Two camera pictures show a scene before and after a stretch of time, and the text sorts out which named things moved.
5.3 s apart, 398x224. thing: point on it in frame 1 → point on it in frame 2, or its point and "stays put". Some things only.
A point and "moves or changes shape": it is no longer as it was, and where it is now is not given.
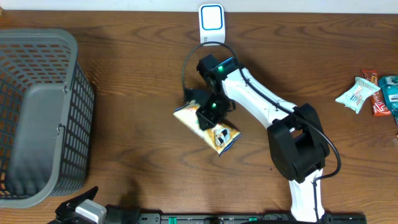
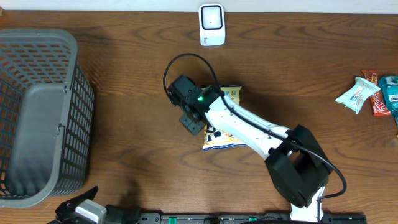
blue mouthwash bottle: x=388 y=86 stays put
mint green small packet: x=354 y=97 stays put
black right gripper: x=209 y=120 → x=192 y=127
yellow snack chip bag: x=219 y=137 moves or changes shape
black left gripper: x=73 y=203 stays put
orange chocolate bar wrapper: x=379 y=106 stays put
